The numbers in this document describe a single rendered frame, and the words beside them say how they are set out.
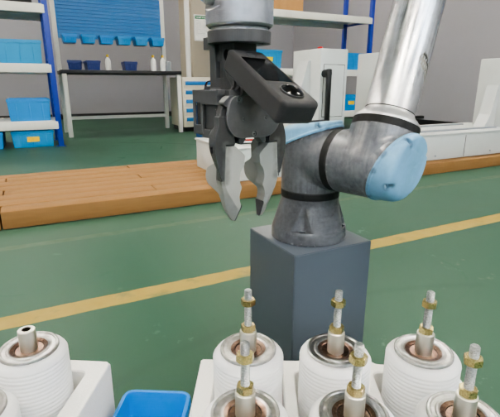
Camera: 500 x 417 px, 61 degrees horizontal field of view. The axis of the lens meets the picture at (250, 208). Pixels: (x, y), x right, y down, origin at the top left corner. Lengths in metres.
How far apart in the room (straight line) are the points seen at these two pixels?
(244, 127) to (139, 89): 8.19
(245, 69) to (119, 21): 5.78
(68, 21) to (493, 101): 4.78
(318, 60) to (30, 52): 2.95
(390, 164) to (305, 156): 0.16
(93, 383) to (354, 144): 0.55
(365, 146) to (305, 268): 0.24
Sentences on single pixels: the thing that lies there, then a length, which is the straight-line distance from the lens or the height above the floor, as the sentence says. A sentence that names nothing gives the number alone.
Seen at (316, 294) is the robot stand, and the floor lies 0.21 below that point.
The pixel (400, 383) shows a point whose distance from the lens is 0.63.
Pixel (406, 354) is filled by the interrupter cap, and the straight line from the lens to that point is 0.63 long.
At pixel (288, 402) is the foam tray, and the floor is 0.18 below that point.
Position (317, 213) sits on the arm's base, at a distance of 0.81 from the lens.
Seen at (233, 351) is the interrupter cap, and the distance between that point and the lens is 0.60.
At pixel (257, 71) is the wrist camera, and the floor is 0.61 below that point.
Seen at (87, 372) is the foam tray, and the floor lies 0.18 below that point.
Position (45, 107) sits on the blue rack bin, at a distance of 4.75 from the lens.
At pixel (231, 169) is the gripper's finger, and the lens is 0.48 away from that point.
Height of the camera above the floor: 0.60
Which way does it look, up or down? 16 degrees down
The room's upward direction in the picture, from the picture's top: straight up
